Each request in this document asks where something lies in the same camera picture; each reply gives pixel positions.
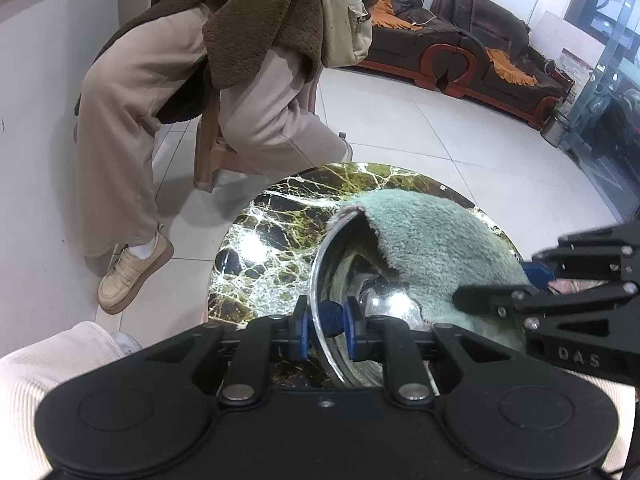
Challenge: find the pink plastic stool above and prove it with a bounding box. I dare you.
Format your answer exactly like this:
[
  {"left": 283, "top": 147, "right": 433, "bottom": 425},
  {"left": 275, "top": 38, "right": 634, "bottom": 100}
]
[{"left": 194, "top": 77, "right": 321, "bottom": 193}]

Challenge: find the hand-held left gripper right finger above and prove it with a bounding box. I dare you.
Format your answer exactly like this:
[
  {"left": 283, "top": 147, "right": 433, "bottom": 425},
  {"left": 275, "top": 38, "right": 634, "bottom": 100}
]
[{"left": 346, "top": 296, "right": 506, "bottom": 407}]

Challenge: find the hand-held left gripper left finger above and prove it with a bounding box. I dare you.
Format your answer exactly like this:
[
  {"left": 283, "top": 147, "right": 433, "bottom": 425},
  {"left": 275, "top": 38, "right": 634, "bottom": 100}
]
[{"left": 142, "top": 296, "right": 310, "bottom": 407}]

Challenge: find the metal trash bin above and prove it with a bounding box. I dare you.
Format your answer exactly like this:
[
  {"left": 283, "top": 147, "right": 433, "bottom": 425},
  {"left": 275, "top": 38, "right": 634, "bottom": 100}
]
[{"left": 540, "top": 110, "right": 571, "bottom": 150}]

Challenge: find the orange fringed blanket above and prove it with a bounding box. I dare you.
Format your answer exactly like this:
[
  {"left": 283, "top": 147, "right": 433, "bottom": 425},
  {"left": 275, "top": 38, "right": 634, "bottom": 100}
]
[
  {"left": 371, "top": 0, "right": 423, "bottom": 31},
  {"left": 486, "top": 49, "right": 538, "bottom": 88}
]

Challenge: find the glass entrance door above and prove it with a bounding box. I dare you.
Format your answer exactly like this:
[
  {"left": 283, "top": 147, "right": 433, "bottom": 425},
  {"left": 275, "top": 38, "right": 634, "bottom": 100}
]
[{"left": 560, "top": 0, "right": 640, "bottom": 221}]

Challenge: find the teal and pink fluffy cloth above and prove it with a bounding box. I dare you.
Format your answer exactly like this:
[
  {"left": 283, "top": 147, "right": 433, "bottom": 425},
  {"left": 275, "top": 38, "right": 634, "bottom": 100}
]
[{"left": 332, "top": 189, "right": 531, "bottom": 353}]

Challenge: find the standing sign board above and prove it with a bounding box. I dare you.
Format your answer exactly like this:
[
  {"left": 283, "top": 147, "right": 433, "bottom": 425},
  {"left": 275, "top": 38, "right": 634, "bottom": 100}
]
[{"left": 557, "top": 49, "right": 593, "bottom": 106}]

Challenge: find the round green marble table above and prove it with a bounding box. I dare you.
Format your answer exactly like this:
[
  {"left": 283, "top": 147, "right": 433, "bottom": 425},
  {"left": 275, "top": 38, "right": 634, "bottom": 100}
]
[{"left": 207, "top": 161, "right": 526, "bottom": 391}]

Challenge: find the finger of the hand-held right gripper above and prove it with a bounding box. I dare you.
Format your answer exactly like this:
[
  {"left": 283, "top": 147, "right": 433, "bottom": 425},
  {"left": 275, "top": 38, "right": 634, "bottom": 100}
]
[
  {"left": 522, "top": 224, "right": 640, "bottom": 291},
  {"left": 451, "top": 280, "right": 640, "bottom": 332}
]

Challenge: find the person's left leg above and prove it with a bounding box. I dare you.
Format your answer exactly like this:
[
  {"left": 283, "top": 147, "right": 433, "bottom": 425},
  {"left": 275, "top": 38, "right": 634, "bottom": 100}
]
[{"left": 0, "top": 321, "right": 143, "bottom": 480}]

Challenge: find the dark leather sofa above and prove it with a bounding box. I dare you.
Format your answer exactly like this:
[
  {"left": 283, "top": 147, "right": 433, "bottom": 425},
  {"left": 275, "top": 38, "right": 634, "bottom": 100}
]
[
  {"left": 345, "top": 0, "right": 453, "bottom": 92},
  {"left": 430, "top": 0, "right": 573, "bottom": 131}
]

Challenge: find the person's white shoe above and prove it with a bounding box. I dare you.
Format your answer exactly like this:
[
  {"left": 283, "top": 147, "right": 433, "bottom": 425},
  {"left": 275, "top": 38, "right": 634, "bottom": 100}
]
[{"left": 110, "top": 331, "right": 143, "bottom": 357}]

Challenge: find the steel bowl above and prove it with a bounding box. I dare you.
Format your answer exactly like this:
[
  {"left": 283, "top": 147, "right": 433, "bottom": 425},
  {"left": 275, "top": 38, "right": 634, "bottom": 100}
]
[{"left": 309, "top": 210, "right": 526, "bottom": 388}]

